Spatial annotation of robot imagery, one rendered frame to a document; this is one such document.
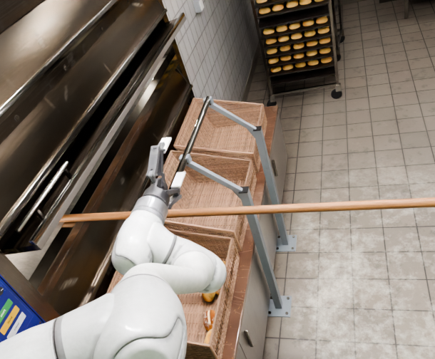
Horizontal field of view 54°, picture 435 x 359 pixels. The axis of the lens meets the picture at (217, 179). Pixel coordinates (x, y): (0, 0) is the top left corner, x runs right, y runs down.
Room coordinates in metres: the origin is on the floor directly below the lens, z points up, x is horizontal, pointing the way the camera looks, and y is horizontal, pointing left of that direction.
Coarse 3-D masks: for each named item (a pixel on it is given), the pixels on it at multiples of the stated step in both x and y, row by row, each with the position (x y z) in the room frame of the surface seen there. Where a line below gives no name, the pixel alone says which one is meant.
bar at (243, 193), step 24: (240, 120) 1.93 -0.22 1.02; (192, 144) 1.63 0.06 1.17; (264, 144) 1.88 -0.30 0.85; (192, 168) 1.54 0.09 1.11; (264, 168) 1.89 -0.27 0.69; (240, 192) 1.45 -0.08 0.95; (264, 240) 1.47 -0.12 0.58; (288, 240) 1.91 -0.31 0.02; (264, 264) 1.45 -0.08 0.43; (288, 312) 1.40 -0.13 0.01
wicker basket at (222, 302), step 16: (192, 240) 1.49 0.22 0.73; (208, 240) 1.46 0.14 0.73; (224, 240) 1.43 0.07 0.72; (224, 256) 1.44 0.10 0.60; (112, 288) 1.26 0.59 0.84; (224, 288) 1.17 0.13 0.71; (192, 304) 1.24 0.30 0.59; (208, 304) 1.21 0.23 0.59; (224, 304) 1.13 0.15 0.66; (192, 320) 1.16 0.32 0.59; (224, 320) 1.08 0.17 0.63; (192, 336) 1.08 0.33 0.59; (224, 336) 1.02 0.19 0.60; (192, 352) 0.95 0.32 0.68; (208, 352) 0.92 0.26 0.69
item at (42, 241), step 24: (168, 24) 2.62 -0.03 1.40; (144, 48) 2.38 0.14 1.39; (120, 96) 1.86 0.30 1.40; (96, 120) 1.71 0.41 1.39; (120, 120) 1.63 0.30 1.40; (72, 144) 1.60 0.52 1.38; (72, 168) 1.38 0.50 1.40; (72, 192) 1.22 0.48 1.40; (24, 216) 1.21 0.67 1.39; (0, 240) 1.13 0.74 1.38; (24, 240) 1.06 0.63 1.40
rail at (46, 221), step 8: (176, 24) 2.48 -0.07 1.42; (168, 32) 2.39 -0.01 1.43; (160, 48) 2.20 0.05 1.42; (152, 56) 2.12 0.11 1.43; (152, 64) 2.06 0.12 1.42; (144, 72) 1.96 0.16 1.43; (136, 80) 1.89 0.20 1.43; (136, 88) 1.84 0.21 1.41; (128, 96) 1.76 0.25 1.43; (120, 104) 1.71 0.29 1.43; (120, 112) 1.66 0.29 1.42; (112, 120) 1.59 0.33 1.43; (104, 128) 1.55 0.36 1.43; (104, 136) 1.50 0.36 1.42; (96, 144) 1.45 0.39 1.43; (88, 152) 1.40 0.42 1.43; (88, 160) 1.37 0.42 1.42; (80, 168) 1.32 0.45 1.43; (72, 176) 1.28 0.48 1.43; (80, 176) 1.29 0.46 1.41; (72, 184) 1.24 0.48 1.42; (64, 192) 1.20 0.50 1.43; (56, 200) 1.17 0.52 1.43; (64, 200) 1.18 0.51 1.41; (56, 208) 1.14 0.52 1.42; (48, 216) 1.10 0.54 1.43; (40, 224) 1.07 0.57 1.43; (48, 224) 1.08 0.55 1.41; (40, 232) 1.04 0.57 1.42; (32, 240) 1.01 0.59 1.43
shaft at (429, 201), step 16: (208, 208) 1.14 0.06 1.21; (224, 208) 1.11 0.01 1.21; (240, 208) 1.08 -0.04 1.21; (256, 208) 1.06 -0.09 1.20; (272, 208) 1.03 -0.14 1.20; (288, 208) 1.01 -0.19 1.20; (304, 208) 0.99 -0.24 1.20; (320, 208) 0.97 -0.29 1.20; (336, 208) 0.95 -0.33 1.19; (352, 208) 0.92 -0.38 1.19; (368, 208) 0.91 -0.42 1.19; (384, 208) 0.89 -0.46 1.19; (400, 208) 0.87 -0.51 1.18
